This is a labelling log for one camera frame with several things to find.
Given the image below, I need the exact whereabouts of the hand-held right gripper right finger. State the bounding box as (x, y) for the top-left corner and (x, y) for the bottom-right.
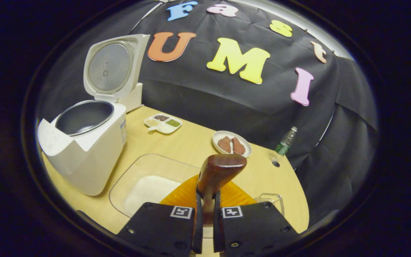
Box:
(213, 180), (300, 257)

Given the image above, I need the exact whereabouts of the green label water bottle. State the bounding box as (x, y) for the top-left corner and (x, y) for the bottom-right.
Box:
(275, 126), (298, 157)

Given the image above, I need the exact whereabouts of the white toaster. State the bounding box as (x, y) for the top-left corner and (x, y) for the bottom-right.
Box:
(122, 83), (144, 113)

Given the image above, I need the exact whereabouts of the white rice cooker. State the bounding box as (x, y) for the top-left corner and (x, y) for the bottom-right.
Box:
(37, 34), (151, 196)

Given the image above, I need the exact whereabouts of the brown meat piece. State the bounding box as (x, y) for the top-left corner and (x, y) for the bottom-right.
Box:
(218, 136), (232, 153)
(231, 137), (246, 155)

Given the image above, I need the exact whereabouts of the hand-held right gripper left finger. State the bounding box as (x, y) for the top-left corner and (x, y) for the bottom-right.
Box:
(116, 175), (203, 257)

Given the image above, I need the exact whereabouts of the clear chopstick holder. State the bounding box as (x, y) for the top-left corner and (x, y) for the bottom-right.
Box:
(255, 193), (285, 216)

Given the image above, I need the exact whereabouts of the white divided condiment dish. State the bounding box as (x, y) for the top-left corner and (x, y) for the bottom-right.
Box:
(144, 114), (183, 135)

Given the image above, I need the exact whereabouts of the clear plastic rice box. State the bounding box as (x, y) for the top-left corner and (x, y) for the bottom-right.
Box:
(109, 153), (201, 218)

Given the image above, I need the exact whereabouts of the heap of white rice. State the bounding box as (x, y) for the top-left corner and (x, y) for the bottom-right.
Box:
(124, 175), (182, 216)

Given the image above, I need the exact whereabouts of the brown wooden spoon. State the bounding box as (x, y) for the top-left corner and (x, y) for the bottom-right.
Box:
(196, 154), (248, 225)

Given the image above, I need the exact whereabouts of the round white plate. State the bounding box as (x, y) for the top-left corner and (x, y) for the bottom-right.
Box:
(212, 131), (252, 158)

